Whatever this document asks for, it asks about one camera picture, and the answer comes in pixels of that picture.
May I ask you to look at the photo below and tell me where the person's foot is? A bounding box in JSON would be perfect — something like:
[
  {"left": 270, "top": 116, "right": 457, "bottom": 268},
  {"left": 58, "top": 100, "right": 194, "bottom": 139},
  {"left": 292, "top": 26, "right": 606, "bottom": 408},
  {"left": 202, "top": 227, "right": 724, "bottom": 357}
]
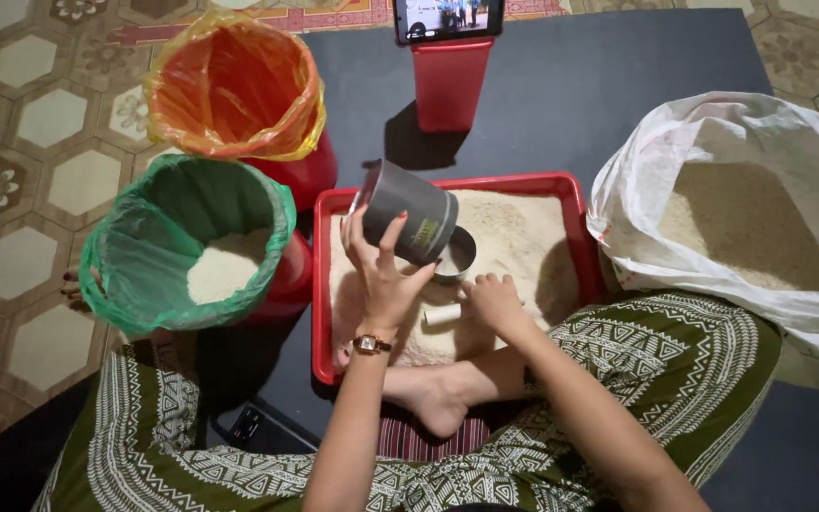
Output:
[
  {"left": 60, "top": 266, "right": 106, "bottom": 314},
  {"left": 333, "top": 343, "right": 533, "bottom": 439}
]

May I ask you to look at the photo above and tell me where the green plastic bag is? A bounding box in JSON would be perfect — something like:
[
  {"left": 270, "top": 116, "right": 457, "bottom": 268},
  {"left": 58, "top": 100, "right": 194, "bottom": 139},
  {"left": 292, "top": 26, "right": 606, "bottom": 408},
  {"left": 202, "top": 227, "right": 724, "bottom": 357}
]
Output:
[{"left": 78, "top": 154, "right": 299, "bottom": 338}]

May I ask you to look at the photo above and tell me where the white cylinder handle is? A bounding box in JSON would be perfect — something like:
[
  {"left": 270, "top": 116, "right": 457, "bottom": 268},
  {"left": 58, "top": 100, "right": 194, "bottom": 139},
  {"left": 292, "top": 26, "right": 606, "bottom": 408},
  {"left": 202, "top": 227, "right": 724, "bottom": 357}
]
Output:
[{"left": 423, "top": 303, "right": 463, "bottom": 327}]

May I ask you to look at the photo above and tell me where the gold wristwatch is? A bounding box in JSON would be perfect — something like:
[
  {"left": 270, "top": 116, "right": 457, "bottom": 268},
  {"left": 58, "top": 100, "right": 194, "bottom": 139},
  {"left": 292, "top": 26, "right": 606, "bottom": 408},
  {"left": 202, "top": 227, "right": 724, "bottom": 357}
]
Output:
[{"left": 352, "top": 333, "right": 394, "bottom": 356}]

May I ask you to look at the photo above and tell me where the person's left foot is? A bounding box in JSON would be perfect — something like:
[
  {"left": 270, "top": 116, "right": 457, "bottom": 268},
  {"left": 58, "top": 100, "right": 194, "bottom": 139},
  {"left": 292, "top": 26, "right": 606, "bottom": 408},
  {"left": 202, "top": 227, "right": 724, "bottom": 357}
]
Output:
[{"left": 60, "top": 266, "right": 106, "bottom": 314}]

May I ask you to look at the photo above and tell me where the rice in green bag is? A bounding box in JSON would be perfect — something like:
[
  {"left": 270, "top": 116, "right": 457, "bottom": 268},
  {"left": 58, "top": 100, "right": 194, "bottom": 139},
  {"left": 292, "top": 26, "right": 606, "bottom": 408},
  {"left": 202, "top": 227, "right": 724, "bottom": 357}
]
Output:
[{"left": 186, "top": 228, "right": 274, "bottom": 306}]

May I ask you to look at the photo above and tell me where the dark grey floor mat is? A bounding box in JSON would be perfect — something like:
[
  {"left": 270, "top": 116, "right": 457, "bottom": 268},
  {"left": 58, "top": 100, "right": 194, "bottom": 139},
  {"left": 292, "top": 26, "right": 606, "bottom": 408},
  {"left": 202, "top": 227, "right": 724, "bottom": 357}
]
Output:
[{"left": 200, "top": 9, "right": 819, "bottom": 512}]

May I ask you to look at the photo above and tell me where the small metal cup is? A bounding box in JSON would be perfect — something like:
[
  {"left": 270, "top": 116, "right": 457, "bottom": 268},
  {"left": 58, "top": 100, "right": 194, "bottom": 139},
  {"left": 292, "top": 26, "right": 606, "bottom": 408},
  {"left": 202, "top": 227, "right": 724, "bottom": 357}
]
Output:
[{"left": 431, "top": 226, "right": 478, "bottom": 284}]

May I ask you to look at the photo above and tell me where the red striped cloth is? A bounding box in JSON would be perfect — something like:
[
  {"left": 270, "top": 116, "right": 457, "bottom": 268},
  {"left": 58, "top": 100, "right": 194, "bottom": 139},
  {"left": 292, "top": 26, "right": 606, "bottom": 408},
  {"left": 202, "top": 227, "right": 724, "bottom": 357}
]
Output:
[{"left": 377, "top": 417, "right": 491, "bottom": 463}]

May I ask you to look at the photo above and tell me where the red plastic tray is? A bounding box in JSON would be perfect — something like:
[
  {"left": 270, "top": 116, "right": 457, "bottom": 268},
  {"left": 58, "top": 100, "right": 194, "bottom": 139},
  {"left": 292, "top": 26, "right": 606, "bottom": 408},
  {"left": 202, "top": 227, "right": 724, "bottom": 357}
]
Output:
[{"left": 311, "top": 171, "right": 607, "bottom": 386}]

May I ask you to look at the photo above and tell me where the black tablet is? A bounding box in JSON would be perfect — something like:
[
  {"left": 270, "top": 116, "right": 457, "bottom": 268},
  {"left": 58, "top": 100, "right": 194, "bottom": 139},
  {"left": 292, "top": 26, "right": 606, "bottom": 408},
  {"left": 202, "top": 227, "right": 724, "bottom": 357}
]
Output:
[{"left": 391, "top": 0, "right": 506, "bottom": 47}]

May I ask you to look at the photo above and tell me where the orange plastic bag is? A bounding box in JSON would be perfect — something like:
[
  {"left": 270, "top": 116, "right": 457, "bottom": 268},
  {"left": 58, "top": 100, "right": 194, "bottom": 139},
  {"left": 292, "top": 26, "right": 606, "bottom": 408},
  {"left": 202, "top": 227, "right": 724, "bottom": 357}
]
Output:
[{"left": 142, "top": 10, "right": 327, "bottom": 162}]

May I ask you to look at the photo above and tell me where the green patterned skirt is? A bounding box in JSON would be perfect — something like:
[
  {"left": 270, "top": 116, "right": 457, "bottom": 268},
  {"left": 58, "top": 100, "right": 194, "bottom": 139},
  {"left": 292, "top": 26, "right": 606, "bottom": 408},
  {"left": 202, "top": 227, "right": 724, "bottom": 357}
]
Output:
[{"left": 31, "top": 290, "right": 784, "bottom": 512}]

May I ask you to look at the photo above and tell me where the black flat device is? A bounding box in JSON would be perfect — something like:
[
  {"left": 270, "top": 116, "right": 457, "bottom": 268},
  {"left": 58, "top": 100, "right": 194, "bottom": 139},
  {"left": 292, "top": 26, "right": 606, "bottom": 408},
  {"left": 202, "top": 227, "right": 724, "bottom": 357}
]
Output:
[{"left": 210, "top": 400, "right": 319, "bottom": 455}]

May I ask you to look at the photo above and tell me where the white woven sack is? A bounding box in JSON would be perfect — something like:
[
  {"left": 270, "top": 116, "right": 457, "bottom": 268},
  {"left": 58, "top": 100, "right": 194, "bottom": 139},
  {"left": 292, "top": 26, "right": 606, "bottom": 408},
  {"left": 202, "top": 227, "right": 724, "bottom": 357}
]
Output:
[{"left": 586, "top": 91, "right": 819, "bottom": 391}]

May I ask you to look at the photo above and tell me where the grey metal can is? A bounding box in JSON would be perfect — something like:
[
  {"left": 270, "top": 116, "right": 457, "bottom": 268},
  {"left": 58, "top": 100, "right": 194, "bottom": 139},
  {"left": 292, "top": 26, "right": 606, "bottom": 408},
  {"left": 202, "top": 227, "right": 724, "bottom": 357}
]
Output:
[{"left": 348, "top": 158, "right": 460, "bottom": 268}]

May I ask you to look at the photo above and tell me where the red bucket with orange bag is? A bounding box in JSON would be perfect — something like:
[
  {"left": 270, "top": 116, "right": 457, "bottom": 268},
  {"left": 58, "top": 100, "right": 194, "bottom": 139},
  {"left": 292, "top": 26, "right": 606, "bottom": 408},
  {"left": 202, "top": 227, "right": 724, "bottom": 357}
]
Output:
[{"left": 237, "top": 130, "right": 338, "bottom": 213}]

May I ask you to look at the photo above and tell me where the rice heap in tray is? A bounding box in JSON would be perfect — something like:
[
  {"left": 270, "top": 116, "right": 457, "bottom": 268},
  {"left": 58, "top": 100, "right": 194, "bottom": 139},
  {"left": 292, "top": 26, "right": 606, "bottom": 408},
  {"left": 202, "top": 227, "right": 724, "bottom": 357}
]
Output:
[{"left": 329, "top": 188, "right": 582, "bottom": 368}]

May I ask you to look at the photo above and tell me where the person's right hand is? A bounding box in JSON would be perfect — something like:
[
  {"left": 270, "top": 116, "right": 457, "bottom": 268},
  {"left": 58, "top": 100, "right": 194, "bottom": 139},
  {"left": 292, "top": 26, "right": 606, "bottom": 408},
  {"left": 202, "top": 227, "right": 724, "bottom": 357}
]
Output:
[{"left": 458, "top": 273, "right": 536, "bottom": 338}]

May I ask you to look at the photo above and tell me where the person's right foot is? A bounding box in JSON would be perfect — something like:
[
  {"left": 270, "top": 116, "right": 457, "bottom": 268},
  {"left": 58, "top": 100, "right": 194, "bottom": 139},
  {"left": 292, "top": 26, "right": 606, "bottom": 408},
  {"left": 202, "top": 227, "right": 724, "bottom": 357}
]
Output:
[{"left": 333, "top": 343, "right": 533, "bottom": 439}]

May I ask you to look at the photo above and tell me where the person's left hand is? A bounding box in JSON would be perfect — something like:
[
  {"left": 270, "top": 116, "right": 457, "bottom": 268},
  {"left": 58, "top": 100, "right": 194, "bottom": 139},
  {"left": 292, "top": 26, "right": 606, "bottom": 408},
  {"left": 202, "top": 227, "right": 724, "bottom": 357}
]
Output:
[{"left": 340, "top": 205, "right": 440, "bottom": 338}]

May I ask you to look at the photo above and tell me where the red bucket with green bag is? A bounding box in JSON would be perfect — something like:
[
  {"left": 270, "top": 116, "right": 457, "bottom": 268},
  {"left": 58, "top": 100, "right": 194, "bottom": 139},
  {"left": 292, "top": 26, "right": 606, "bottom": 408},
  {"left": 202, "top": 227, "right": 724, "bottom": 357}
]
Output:
[{"left": 240, "top": 229, "right": 315, "bottom": 327}]

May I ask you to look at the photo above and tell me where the rice in white sack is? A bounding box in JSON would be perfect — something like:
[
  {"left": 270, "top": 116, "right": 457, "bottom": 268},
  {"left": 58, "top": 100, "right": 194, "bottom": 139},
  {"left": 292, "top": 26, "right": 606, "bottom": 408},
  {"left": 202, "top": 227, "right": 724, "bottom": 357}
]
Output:
[{"left": 657, "top": 161, "right": 819, "bottom": 293}]

